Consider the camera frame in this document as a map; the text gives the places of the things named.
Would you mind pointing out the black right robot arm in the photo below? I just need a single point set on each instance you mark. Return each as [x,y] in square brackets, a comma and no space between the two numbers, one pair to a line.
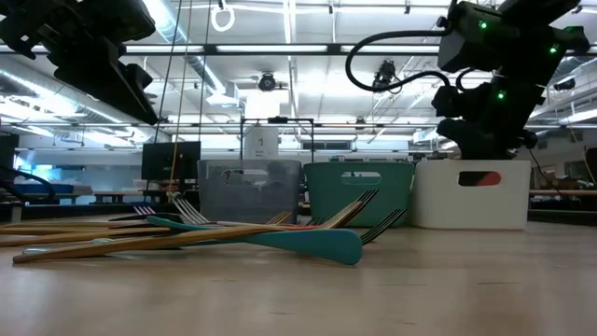
[536,42]

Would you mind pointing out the cutlery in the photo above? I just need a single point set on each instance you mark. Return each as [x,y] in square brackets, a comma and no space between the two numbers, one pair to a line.
[380,228]

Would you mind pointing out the grey translucent plastic bin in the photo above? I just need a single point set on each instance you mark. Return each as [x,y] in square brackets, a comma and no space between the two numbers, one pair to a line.
[280,196]

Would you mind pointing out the white sign panel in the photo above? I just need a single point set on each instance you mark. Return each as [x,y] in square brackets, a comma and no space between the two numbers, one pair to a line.
[261,142]

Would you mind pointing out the white plastic bin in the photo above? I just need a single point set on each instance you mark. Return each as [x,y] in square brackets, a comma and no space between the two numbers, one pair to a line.
[438,205]

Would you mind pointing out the black monitor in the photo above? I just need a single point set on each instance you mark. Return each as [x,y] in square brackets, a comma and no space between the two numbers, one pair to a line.
[158,161]

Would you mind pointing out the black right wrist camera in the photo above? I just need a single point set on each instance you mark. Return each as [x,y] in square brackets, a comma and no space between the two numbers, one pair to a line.
[445,102]

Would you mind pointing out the black ceiling device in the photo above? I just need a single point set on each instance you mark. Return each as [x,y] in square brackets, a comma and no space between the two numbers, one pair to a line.
[384,74]

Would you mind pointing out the teal plastic bin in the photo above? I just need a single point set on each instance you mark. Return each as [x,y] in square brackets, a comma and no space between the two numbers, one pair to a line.
[396,196]

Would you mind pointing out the black overhead beam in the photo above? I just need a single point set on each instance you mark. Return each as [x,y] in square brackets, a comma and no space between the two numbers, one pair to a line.
[210,49]

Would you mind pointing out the black round overhead camera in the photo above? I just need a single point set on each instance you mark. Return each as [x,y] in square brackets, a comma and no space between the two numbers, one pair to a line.
[267,82]

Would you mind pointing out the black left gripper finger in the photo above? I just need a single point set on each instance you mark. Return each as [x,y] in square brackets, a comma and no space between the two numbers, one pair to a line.
[139,79]
[102,74]

